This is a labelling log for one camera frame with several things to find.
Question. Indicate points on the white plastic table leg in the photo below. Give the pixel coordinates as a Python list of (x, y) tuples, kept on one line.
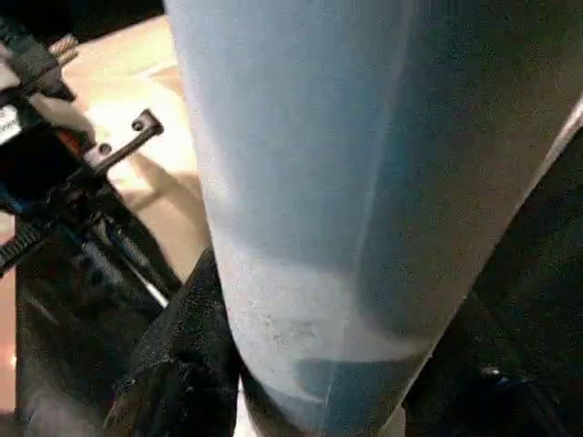
[(319, 182)]

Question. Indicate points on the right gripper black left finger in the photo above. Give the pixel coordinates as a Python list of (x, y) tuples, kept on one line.
[(182, 364)]

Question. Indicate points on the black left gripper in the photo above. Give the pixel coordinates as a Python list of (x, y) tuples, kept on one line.
[(54, 191)]

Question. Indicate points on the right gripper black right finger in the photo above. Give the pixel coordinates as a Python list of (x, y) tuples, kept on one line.
[(524, 318)]

